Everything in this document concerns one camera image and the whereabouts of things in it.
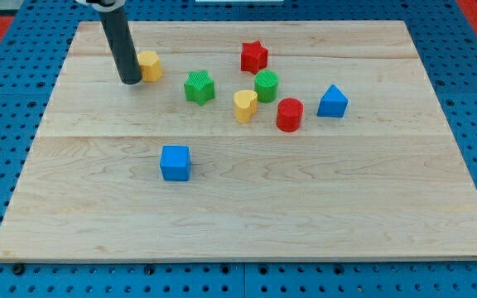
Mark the green star block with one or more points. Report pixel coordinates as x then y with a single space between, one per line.
199 87

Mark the yellow heart block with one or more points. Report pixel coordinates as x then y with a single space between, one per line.
245 105

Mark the green cylinder block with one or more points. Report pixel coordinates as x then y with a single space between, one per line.
265 85

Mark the red star block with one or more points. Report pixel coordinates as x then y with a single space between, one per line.
254 57

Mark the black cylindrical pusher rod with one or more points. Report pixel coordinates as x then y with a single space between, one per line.
120 41

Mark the red cylinder block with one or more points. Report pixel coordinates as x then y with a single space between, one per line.
289 114

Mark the wooden board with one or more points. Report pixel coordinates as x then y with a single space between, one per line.
384 183

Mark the blue cube block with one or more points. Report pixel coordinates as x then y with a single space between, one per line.
175 163

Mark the yellow hexagon block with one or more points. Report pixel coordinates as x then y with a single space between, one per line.
150 66

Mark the blue triangle block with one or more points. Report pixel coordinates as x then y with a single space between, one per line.
333 103

